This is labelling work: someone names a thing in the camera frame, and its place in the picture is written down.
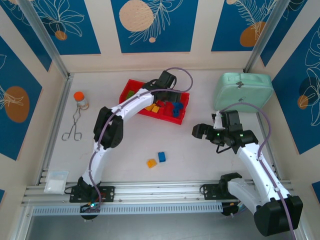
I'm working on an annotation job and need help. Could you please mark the red three-compartment tray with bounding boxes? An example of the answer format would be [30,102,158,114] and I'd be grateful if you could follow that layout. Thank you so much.
[118,79,190,125]

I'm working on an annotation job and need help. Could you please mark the mint green zipper case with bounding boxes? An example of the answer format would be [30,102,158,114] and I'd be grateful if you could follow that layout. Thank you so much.
[212,72,273,113]

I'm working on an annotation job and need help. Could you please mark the orange-capped small bottle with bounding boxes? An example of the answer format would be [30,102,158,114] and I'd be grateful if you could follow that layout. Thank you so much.
[73,91,90,110]

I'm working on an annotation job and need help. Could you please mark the metal tongs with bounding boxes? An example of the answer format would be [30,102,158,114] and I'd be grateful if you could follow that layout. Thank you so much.
[61,107,83,142]

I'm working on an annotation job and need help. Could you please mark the clear packet white contents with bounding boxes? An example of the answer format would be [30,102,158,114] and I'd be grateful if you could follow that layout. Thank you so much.
[43,170,70,195]

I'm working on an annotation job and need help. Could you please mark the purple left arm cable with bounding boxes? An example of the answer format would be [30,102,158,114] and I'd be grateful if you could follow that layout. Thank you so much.
[88,66,194,210]

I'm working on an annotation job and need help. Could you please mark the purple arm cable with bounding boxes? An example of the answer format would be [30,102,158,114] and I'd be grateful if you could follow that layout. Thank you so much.
[221,102,297,240]
[88,66,194,210]

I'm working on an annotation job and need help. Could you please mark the aluminium side rail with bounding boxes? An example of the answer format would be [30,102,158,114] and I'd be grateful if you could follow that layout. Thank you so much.
[256,111,281,180]
[36,73,75,187]

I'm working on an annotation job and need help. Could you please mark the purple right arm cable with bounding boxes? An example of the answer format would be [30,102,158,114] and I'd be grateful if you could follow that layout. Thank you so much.
[221,102,297,240]

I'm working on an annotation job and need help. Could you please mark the blue floral wall poster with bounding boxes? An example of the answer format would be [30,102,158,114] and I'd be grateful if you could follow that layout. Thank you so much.
[24,0,102,56]
[211,0,283,53]
[0,0,53,73]
[110,0,200,54]
[0,36,43,161]
[271,17,320,155]
[259,0,320,68]

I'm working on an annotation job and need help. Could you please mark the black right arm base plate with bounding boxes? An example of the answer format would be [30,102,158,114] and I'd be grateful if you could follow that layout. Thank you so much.
[201,183,226,201]

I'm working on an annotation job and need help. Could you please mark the aluminium front rail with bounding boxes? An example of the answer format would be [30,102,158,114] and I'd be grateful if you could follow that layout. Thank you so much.
[21,179,298,202]

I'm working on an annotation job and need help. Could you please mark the grey slotted cable duct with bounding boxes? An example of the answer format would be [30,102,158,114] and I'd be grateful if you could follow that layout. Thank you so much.
[32,202,223,216]

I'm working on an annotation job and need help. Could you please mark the aluminium frame post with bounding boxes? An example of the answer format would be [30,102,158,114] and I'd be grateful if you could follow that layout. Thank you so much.
[18,0,75,81]
[243,0,295,73]

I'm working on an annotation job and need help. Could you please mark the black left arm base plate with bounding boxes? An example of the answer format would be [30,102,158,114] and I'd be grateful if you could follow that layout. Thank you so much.
[69,186,116,203]

